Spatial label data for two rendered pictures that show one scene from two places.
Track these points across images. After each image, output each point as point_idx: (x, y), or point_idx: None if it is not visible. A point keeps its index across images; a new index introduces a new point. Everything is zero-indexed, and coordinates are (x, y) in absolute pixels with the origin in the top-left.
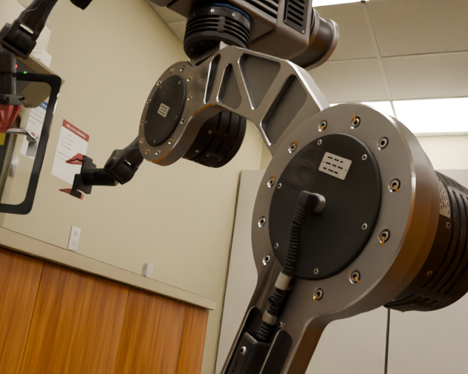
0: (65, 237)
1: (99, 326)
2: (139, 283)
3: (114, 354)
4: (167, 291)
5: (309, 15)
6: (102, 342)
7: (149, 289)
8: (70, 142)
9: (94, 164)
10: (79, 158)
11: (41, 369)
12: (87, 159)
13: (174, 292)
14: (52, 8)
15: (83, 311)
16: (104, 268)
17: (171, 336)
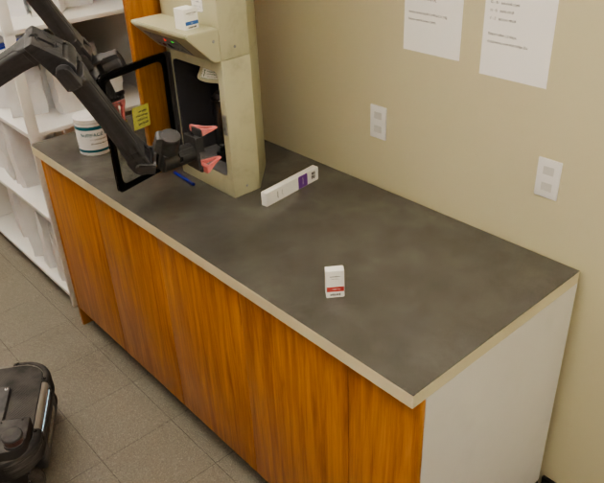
0: (528, 174)
1: (214, 305)
2: (229, 283)
3: (238, 340)
4: (275, 313)
5: None
6: (221, 320)
7: (246, 297)
8: (513, 7)
9: (192, 138)
10: (191, 129)
11: (179, 309)
12: (194, 130)
13: (290, 321)
14: (54, 33)
15: (196, 282)
16: (186, 251)
17: (324, 380)
